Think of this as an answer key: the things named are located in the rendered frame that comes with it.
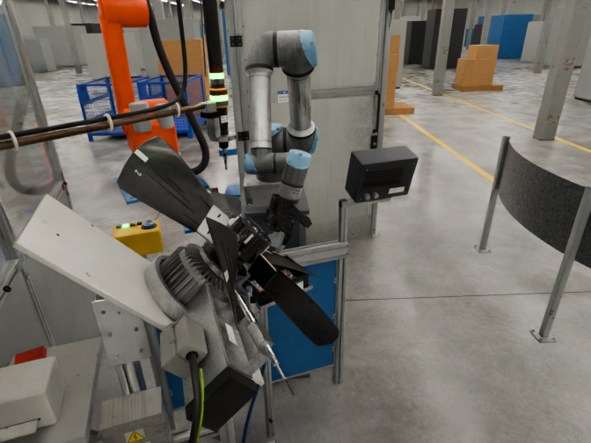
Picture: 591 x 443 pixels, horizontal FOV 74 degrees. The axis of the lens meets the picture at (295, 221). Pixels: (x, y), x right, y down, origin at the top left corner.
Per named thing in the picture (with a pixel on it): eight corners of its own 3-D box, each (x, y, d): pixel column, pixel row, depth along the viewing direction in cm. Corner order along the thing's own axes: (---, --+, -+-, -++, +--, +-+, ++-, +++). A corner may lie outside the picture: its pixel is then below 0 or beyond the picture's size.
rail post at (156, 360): (168, 434, 186) (135, 300, 152) (167, 427, 190) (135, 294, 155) (177, 432, 187) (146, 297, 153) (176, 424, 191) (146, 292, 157)
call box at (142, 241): (117, 264, 141) (111, 237, 136) (119, 250, 149) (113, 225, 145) (164, 255, 145) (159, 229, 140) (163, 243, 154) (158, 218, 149)
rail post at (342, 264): (335, 384, 210) (339, 258, 176) (331, 379, 214) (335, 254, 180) (341, 382, 211) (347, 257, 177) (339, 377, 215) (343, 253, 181)
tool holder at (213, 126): (216, 145, 98) (213, 104, 93) (198, 141, 101) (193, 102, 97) (242, 137, 104) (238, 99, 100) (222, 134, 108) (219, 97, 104)
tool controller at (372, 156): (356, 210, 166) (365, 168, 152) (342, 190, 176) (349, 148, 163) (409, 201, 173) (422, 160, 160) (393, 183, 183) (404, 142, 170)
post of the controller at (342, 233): (340, 243, 173) (341, 201, 165) (338, 240, 176) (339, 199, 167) (346, 242, 174) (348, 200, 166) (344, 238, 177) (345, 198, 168)
